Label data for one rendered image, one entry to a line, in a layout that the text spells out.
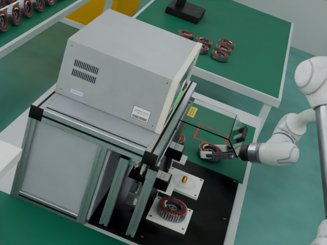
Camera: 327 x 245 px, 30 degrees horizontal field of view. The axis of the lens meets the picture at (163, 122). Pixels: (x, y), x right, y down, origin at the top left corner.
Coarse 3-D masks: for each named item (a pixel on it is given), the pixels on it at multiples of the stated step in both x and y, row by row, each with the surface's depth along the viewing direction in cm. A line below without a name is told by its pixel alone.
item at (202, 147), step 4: (200, 144) 278; (204, 144) 279; (208, 144) 280; (212, 144) 281; (200, 148) 275; (204, 148) 279; (208, 148) 280; (212, 148) 280; (216, 148) 279; (216, 152) 278; (208, 160) 274; (212, 160) 273; (216, 160) 274
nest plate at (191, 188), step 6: (174, 168) 254; (174, 174) 250; (180, 174) 251; (186, 174) 253; (174, 180) 246; (180, 180) 247; (192, 180) 250; (198, 180) 252; (180, 186) 244; (186, 186) 245; (192, 186) 246; (198, 186) 248; (180, 192) 241; (186, 192) 241; (192, 192) 242; (198, 192) 244; (192, 198) 241
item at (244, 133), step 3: (246, 126) 243; (240, 129) 243; (243, 129) 241; (246, 129) 241; (240, 132) 244; (243, 132) 238; (246, 132) 240; (243, 135) 236; (237, 138) 235; (240, 138) 235; (243, 138) 234; (237, 141) 235; (240, 141) 235
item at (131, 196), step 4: (136, 184) 228; (132, 188) 225; (140, 188) 226; (128, 192) 222; (132, 192) 222; (128, 196) 223; (132, 196) 222; (136, 196) 222; (128, 200) 223; (132, 200) 223; (128, 204) 224; (132, 204) 224
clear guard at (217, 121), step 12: (204, 108) 245; (216, 108) 249; (180, 120) 230; (192, 120) 233; (204, 120) 236; (216, 120) 239; (228, 120) 243; (216, 132) 230; (228, 132) 233; (240, 144) 240
